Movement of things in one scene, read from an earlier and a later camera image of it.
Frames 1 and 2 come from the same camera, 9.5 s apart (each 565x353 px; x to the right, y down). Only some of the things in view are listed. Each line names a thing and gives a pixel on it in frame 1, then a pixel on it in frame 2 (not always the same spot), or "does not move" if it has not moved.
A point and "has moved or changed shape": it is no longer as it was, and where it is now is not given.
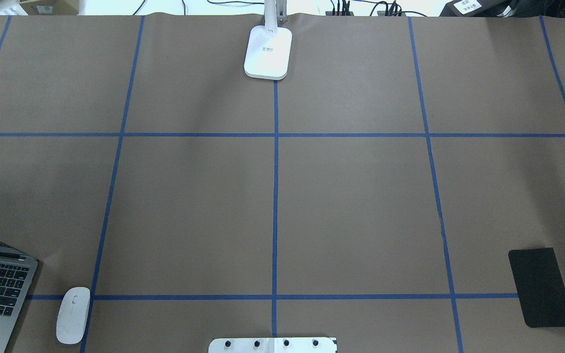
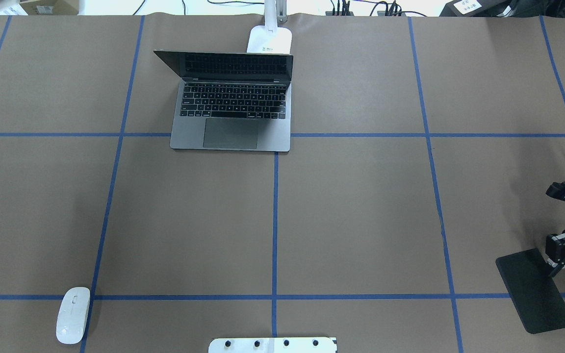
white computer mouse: (72, 315) does not move
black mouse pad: (540, 288) has moved or changed shape
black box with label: (474, 8) does not move
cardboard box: (50, 7) does not move
